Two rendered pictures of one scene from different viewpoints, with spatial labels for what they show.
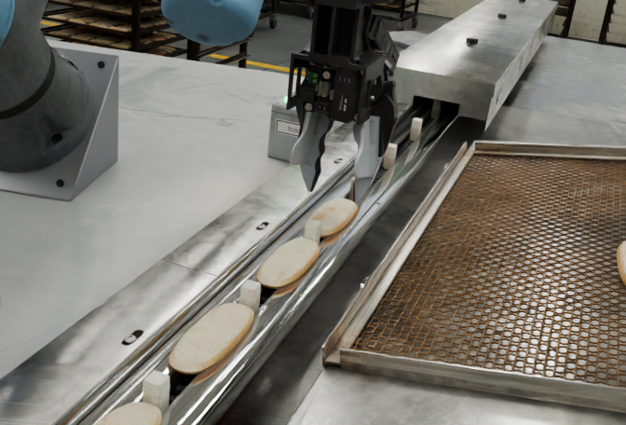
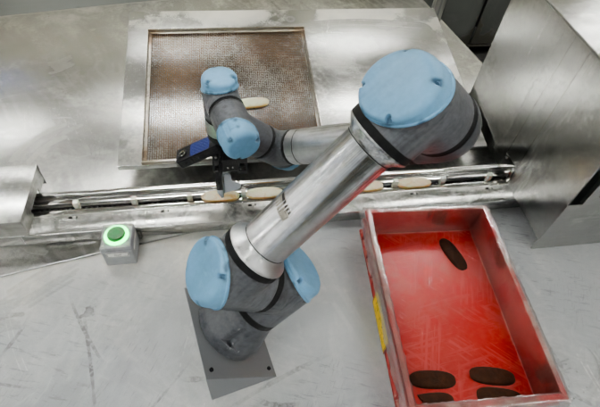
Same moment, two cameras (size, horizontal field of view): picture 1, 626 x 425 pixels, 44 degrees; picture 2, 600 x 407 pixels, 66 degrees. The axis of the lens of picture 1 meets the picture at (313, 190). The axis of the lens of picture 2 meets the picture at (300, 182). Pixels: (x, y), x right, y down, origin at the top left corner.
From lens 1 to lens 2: 1.35 m
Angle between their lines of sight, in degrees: 91
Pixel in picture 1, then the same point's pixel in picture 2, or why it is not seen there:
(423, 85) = (29, 203)
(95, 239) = not seen: hidden behind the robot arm
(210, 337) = not seen: hidden behind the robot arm
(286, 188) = (212, 212)
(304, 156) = (229, 187)
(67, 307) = (315, 243)
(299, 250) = (260, 190)
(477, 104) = (39, 179)
